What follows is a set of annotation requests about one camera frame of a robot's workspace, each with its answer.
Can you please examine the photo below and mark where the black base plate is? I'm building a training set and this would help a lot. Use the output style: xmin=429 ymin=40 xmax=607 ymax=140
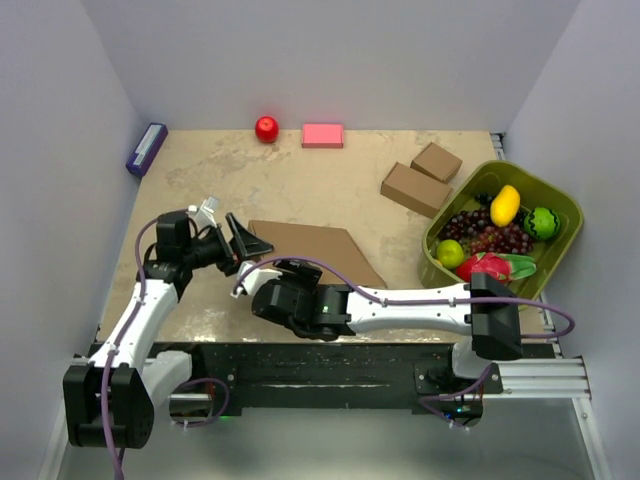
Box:
xmin=89 ymin=341 xmax=557 ymax=426

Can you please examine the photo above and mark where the red toy pepper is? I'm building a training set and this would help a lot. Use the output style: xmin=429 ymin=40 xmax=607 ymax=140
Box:
xmin=455 ymin=252 xmax=537 ymax=283

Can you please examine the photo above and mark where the purple grapes bunch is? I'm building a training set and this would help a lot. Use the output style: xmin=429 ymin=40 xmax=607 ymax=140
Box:
xmin=438 ymin=192 xmax=534 ymax=255

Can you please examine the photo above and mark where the green lime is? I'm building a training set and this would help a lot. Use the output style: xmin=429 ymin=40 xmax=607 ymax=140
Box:
xmin=436 ymin=239 xmax=465 ymax=270

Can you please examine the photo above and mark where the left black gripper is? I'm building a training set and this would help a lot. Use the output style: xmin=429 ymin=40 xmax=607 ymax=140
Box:
xmin=182 ymin=213 xmax=270 ymax=277

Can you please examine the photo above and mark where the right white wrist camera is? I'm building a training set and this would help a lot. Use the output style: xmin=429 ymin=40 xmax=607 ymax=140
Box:
xmin=230 ymin=261 xmax=282 ymax=298

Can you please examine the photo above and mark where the red apple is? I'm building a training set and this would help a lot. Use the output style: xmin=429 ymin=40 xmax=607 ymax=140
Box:
xmin=254 ymin=116 xmax=279 ymax=144

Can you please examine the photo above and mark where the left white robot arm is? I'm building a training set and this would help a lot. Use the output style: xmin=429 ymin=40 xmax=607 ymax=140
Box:
xmin=63 ymin=207 xmax=274 ymax=450

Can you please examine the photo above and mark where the olive green plastic bin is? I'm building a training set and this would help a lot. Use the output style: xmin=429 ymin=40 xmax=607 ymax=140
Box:
xmin=417 ymin=160 xmax=583 ymax=300

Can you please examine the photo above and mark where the pink flat box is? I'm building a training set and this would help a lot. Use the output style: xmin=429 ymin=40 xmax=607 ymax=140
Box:
xmin=301 ymin=123 xmax=344 ymax=149

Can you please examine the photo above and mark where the small brown box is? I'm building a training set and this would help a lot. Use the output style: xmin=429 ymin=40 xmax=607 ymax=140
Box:
xmin=380 ymin=163 xmax=453 ymax=218
xmin=410 ymin=142 xmax=462 ymax=183

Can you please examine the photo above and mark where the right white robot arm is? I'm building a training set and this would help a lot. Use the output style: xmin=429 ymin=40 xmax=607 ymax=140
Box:
xmin=233 ymin=257 xmax=523 ymax=393

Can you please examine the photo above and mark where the purple flat box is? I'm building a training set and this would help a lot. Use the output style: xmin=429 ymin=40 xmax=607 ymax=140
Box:
xmin=125 ymin=123 xmax=168 ymax=178

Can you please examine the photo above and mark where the small brown box left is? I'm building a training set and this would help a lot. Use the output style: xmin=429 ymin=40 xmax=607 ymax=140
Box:
xmin=380 ymin=163 xmax=453 ymax=218

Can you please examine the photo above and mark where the yellow mango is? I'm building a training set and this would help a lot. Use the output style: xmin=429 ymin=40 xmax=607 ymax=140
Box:
xmin=489 ymin=185 xmax=520 ymax=227

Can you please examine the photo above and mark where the toy watermelon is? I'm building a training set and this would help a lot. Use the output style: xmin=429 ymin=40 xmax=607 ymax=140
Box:
xmin=523 ymin=207 xmax=561 ymax=241

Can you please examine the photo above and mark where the large brown cardboard box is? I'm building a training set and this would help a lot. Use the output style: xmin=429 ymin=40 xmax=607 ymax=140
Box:
xmin=248 ymin=220 xmax=387 ymax=288

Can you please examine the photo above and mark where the small brown box right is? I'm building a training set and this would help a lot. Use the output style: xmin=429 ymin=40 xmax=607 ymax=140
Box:
xmin=410 ymin=142 xmax=462 ymax=183

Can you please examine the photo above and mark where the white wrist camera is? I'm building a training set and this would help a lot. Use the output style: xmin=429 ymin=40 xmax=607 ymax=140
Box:
xmin=187 ymin=196 xmax=219 ymax=229
xmin=230 ymin=261 xmax=282 ymax=298

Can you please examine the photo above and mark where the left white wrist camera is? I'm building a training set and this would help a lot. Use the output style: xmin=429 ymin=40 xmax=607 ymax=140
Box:
xmin=187 ymin=196 xmax=219 ymax=229

